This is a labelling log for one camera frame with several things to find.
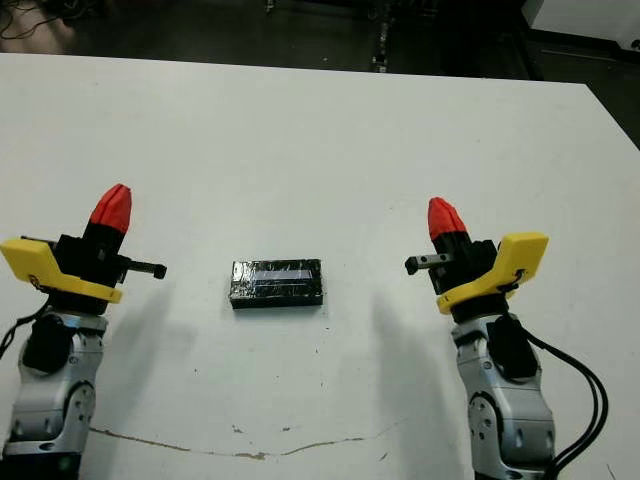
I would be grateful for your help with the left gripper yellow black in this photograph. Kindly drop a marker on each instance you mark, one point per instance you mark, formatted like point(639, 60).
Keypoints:
point(85, 267)

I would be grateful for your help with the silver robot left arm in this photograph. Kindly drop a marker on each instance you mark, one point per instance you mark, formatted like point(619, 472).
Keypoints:
point(50, 400)

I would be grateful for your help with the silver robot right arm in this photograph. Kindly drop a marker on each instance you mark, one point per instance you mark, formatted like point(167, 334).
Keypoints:
point(505, 415)

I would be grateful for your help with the black box lid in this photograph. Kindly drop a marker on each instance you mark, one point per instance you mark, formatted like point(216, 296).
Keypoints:
point(277, 287)

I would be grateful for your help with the black metal post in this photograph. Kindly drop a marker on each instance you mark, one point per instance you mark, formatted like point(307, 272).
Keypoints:
point(384, 35)

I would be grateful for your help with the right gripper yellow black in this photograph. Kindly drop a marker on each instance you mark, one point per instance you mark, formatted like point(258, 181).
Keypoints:
point(475, 272)

